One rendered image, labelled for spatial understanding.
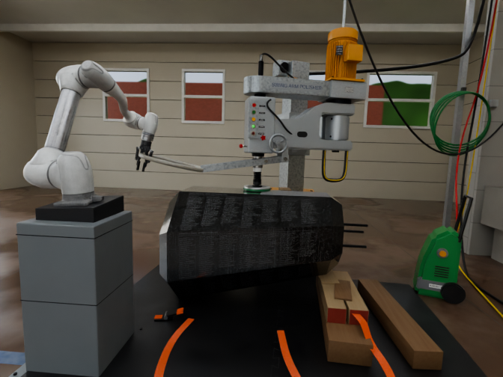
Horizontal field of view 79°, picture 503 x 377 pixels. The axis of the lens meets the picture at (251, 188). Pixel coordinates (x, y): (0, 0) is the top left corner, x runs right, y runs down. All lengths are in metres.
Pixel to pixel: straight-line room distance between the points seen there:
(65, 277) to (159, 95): 7.73
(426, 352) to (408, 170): 7.38
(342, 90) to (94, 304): 2.17
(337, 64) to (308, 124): 0.53
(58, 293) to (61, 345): 0.28
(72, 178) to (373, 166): 7.88
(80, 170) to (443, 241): 2.66
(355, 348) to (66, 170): 1.81
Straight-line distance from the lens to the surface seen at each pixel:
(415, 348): 2.11
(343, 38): 2.71
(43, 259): 1.85
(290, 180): 3.10
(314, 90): 2.51
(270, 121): 2.37
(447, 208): 4.33
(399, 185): 9.14
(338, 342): 1.97
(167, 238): 2.18
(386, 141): 8.96
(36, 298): 1.95
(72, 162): 1.82
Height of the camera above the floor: 1.18
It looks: 7 degrees down
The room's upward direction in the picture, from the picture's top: 2 degrees clockwise
